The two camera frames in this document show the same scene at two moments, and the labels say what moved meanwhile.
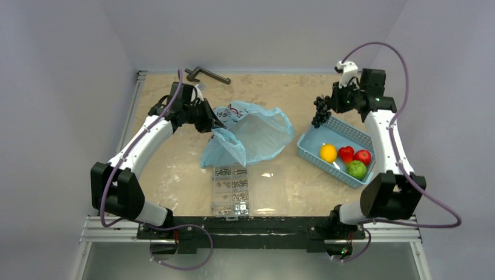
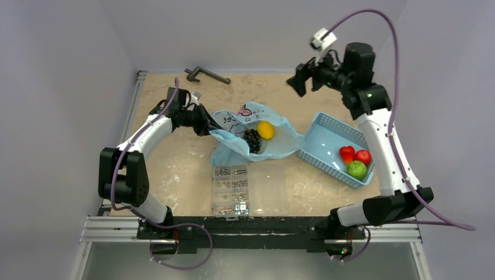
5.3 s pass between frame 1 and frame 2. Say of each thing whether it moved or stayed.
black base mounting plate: stayed
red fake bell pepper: stayed
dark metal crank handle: stayed
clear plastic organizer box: stayed
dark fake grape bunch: moved
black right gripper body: moved
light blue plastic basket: stayed
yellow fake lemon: moved
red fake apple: stayed
